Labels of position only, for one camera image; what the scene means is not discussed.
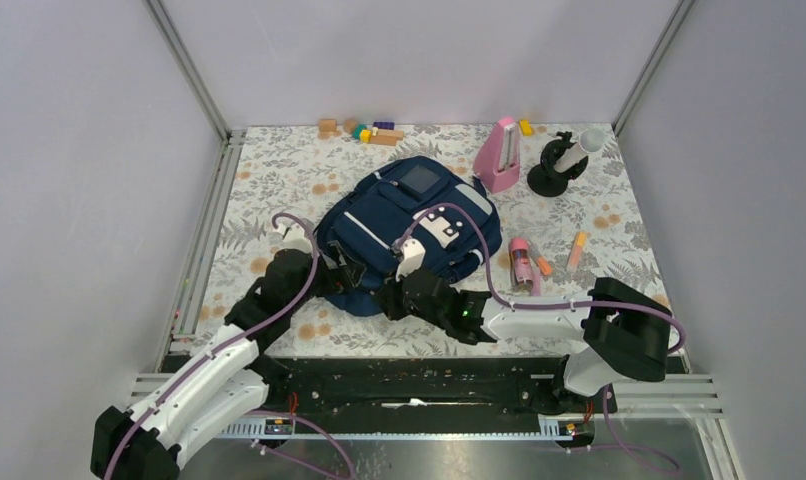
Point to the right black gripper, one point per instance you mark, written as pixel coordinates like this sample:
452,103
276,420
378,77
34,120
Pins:
388,297

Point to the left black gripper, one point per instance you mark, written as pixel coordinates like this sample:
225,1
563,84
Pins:
334,280

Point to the navy blue student backpack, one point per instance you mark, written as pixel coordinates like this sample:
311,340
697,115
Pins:
359,231

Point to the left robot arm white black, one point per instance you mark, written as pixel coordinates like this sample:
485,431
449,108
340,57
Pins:
229,377

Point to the pink glue stick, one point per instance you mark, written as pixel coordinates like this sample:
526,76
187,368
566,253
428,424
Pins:
521,269

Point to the light purple marker pen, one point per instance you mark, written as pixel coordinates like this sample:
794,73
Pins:
535,290

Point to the orange grey marker pen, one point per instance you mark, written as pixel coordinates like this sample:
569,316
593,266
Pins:
541,263

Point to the pink metronome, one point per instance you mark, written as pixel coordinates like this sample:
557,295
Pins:
497,164

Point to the tan wooden cube block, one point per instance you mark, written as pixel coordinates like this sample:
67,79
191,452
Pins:
327,125

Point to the teal wooden block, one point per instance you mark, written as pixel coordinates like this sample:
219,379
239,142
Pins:
358,129

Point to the long tan wooden block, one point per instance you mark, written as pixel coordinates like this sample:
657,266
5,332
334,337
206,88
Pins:
386,137

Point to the round tan wooden block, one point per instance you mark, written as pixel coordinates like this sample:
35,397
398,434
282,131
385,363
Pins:
350,125

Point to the orange pink highlighter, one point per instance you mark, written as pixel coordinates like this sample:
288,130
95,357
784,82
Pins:
576,251

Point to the floral patterned table mat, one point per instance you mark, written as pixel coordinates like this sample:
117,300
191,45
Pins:
295,170

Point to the purple wooden block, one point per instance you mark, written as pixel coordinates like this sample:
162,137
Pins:
384,125

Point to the black stand with white tube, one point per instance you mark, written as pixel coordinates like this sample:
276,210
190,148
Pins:
563,160

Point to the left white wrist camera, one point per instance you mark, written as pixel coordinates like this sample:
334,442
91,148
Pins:
294,237

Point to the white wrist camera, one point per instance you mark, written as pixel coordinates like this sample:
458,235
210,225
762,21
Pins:
294,237
412,254

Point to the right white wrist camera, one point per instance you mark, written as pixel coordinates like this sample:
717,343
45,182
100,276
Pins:
412,254

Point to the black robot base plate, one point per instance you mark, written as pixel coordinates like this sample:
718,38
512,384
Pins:
319,388

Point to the slotted grey cable duct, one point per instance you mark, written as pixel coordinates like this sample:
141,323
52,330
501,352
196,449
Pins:
504,427

